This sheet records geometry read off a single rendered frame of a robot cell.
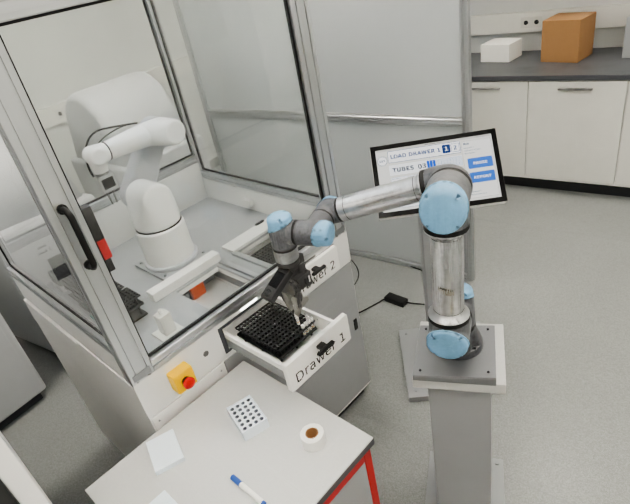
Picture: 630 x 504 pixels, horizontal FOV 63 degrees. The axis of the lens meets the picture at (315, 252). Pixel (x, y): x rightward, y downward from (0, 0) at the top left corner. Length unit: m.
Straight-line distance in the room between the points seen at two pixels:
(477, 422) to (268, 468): 0.73
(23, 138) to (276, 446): 1.04
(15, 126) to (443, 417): 1.51
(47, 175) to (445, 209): 0.95
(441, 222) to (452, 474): 1.12
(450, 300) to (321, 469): 0.58
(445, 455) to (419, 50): 1.96
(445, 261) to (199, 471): 0.91
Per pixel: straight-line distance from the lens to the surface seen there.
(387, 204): 1.47
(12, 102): 1.36
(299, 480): 1.52
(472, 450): 2.00
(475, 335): 1.71
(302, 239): 1.46
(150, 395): 1.74
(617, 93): 4.05
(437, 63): 2.89
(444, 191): 1.26
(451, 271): 1.39
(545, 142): 4.25
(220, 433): 1.70
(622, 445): 2.60
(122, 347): 1.61
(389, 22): 2.96
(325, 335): 1.66
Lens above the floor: 1.99
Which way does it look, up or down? 31 degrees down
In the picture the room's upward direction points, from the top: 12 degrees counter-clockwise
